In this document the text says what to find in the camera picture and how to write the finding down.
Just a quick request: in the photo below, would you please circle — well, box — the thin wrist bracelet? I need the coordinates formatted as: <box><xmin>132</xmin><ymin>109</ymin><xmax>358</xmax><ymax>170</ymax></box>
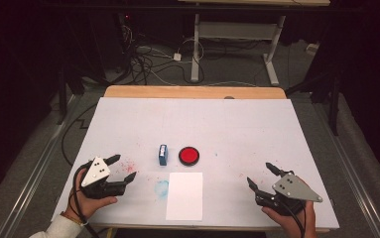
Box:
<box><xmin>61</xmin><ymin>211</ymin><xmax>89</xmax><ymax>228</ymax></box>

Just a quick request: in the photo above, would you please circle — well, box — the black metal stand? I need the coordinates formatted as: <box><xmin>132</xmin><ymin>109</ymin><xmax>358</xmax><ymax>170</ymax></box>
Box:
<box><xmin>285</xmin><ymin>63</ymin><xmax>342</xmax><ymax>137</ymax></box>
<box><xmin>56</xmin><ymin>63</ymin><xmax>86</xmax><ymax>126</ymax></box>

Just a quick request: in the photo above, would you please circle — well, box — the person's left hand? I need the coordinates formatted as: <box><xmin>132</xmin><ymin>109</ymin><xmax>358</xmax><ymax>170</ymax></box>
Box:
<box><xmin>65</xmin><ymin>167</ymin><xmax>119</xmax><ymax>221</ymax></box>

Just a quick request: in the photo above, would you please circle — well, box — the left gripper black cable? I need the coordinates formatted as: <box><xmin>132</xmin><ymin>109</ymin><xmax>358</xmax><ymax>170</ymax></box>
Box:
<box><xmin>67</xmin><ymin>167</ymin><xmax>101</xmax><ymax>238</ymax></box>

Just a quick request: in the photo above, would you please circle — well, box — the round red ink pad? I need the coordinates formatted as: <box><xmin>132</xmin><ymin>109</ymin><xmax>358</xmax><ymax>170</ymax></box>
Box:
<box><xmin>178</xmin><ymin>146</ymin><xmax>200</xmax><ymax>167</ymax></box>

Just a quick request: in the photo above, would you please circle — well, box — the white metal frame desk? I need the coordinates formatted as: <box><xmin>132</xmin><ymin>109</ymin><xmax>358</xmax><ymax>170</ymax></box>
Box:
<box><xmin>177</xmin><ymin>0</ymin><xmax>330</xmax><ymax>87</ymax></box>

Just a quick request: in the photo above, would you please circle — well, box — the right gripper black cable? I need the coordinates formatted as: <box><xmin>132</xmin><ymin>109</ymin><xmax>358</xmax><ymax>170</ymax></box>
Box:
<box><xmin>278</xmin><ymin>199</ymin><xmax>308</xmax><ymax>238</ymax></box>

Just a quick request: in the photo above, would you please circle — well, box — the white paper sheet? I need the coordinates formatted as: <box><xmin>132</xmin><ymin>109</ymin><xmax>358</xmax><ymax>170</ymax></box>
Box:
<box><xmin>165</xmin><ymin>172</ymin><xmax>204</xmax><ymax>222</ymax></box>

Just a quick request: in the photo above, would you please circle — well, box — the metal floor rail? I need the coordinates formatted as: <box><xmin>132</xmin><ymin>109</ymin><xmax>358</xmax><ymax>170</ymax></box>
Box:
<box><xmin>311</xmin><ymin>98</ymin><xmax>380</xmax><ymax>238</ymax></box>
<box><xmin>0</xmin><ymin>94</ymin><xmax>81</xmax><ymax>238</ymax></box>

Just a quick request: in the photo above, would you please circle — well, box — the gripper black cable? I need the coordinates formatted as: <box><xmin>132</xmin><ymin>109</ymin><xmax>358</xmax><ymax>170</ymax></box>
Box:
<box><xmin>67</xmin><ymin>167</ymin><xmax>101</xmax><ymax>238</ymax></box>
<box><xmin>278</xmin><ymin>199</ymin><xmax>308</xmax><ymax>238</ymax></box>

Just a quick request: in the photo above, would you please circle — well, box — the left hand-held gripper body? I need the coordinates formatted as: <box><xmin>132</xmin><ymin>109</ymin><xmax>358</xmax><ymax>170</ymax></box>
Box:
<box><xmin>77</xmin><ymin>157</ymin><xmax>127</xmax><ymax>200</ymax></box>

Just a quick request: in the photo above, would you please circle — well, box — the black floor cable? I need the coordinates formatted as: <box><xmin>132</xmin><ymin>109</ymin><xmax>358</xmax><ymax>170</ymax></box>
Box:
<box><xmin>61</xmin><ymin>102</ymin><xmax>98</xmax><ymax>167</ymax></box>

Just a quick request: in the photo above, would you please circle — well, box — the blue stamp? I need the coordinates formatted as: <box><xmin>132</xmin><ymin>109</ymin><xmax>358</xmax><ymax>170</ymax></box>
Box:
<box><xmin>158</xmin><ymin>144</ymin><xmax>169</xmax><ymax>167</ymax></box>

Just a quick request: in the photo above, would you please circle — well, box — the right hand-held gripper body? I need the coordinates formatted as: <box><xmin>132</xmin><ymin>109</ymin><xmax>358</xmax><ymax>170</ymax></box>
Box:
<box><xmin>255</xmin><ymin>174</ymin><xmax>323</xmax><ymax>217</ymax></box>

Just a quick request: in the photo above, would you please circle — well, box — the tangle of floor cables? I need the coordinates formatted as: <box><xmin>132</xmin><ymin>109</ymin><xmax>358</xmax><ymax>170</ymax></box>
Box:
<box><xmin>119</xmin><ymin>24</ymin><xmax>206</xmax><ymax>86</ymax></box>

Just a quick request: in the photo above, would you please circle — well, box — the person's right hand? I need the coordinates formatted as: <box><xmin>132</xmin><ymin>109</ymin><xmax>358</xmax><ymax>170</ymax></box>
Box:
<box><xmin>261</xmin><ymin>200</ymin><xmax>317</xmax><ymax>238</ymax></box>

